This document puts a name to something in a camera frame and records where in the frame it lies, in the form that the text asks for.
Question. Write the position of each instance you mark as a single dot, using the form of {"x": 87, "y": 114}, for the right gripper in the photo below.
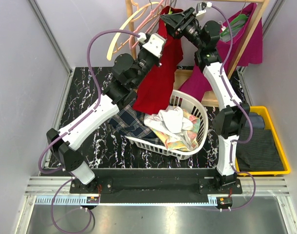
{"x": 179, "y": 20}

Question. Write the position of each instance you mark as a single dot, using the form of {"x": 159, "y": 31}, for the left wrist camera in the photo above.
{"x": 155, "y": 45}

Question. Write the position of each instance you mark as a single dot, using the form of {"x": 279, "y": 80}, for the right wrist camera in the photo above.
{"x": 201, "y": 8}

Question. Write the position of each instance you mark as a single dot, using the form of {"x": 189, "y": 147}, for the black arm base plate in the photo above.
{"x": 155, "y": 186}

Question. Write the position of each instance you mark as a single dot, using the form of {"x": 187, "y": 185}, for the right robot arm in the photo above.
{"x": 233, "y": 113}

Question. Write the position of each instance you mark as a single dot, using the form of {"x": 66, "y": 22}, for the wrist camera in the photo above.
{"x": 201, "y": 8}
{"x": 155, "y": 45}

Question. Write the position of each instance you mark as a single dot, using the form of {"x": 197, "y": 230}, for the navy plaid skirt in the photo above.
{"x": 129, "y": 123}

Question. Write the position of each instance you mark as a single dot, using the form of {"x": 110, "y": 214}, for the pastel floral skirt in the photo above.
{"x": 187, "y": 141}

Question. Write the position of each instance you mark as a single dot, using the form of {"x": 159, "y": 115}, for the pink plastic hanger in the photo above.
{"x": 139, "y": 18}

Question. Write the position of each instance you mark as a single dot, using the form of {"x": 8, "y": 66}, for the green hanger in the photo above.
{"x": 236, "y": 24}

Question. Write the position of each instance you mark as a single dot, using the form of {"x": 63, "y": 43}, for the yellow plastic bin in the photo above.
{"x": 261, "y": 110}

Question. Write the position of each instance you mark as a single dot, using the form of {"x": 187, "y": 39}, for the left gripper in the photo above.
{"x": 143, "y": 50}

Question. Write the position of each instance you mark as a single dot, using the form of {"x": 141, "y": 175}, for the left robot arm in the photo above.
{"x": 128, "y": 73}

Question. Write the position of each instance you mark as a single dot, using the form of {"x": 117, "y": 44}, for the white plastic laundry basket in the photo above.
{"x": 194, "y": 107}

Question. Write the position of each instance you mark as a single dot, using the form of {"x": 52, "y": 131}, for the white garment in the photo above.
{"x": 170, "y": 121}

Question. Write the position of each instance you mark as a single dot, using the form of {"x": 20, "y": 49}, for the folded dark clothes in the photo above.
{"x": 260, "y": 153}

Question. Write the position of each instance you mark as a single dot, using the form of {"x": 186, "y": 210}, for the magenta dress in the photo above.
{"x": 197, "y": 84}

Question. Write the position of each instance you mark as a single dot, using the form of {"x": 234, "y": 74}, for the wooden clothes rack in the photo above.
{"x": 209, "y": 98}

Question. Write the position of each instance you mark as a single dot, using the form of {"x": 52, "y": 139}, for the red dress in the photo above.
{"x": 155, "y": 90}

